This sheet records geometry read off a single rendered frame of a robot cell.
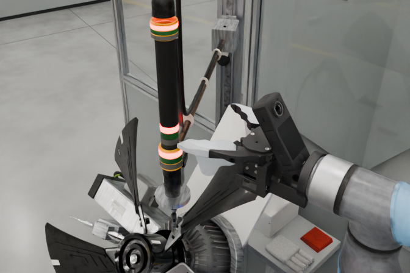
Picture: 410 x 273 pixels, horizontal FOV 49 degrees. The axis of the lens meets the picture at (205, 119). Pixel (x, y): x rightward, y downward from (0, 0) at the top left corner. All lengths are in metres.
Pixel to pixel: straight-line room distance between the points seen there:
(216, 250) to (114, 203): 0.36
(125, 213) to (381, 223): 0.88
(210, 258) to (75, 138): 2.65
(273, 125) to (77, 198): 2.59
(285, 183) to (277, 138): 0.08
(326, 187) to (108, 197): 0.90
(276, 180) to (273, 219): 0.88
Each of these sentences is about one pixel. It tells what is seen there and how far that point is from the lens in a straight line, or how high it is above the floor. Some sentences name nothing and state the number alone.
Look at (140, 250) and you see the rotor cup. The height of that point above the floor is 1.24.
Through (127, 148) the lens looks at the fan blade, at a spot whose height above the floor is 1.35.
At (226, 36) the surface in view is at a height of 1.55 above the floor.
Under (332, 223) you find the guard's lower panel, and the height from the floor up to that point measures 0.88.
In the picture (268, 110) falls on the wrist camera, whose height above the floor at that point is 1.73.
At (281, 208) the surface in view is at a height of 0.97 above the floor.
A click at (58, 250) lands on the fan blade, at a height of 1.09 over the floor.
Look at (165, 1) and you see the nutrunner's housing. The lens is 0.69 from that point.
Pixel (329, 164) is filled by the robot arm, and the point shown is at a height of 1.67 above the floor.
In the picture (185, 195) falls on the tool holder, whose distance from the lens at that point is 0.89.
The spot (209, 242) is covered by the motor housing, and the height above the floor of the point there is 1.17.
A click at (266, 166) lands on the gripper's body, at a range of 0.67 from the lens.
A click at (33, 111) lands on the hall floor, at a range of 4.18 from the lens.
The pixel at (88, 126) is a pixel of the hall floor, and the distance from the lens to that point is 3.83.
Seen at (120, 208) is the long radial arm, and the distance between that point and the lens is 1.38.
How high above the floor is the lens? 2.06
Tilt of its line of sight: 33 degrees down
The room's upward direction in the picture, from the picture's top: straight up
